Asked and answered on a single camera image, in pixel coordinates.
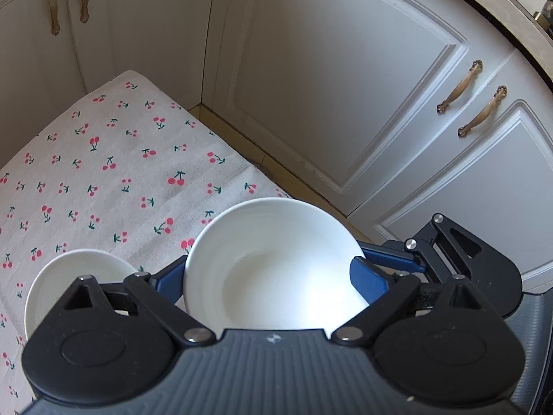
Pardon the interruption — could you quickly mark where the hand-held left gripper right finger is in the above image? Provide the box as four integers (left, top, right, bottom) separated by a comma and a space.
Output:
330, 257, 493, 347

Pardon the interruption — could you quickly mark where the white cabinet door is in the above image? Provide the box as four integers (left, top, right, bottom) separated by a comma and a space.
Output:
0, 0, 72, 169
65, 0, 219, 109
350, 47, 553, 295
202, 0, 519, 219

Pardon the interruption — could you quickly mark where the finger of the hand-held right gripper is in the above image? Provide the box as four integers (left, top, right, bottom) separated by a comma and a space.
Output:
359, 213, 484, 274
412, 285, 449, 312

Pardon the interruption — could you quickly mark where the white bowl with pink flowers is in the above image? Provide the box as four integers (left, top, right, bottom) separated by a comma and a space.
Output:
183, 197, 368, 331
25, 249, 139, 342

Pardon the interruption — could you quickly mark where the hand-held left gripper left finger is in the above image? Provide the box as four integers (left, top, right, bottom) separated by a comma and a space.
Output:
63, 258, 217, 347

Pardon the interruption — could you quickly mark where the cherry-print tablecloth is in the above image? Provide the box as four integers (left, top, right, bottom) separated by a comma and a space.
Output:
0, 69, 299, 415

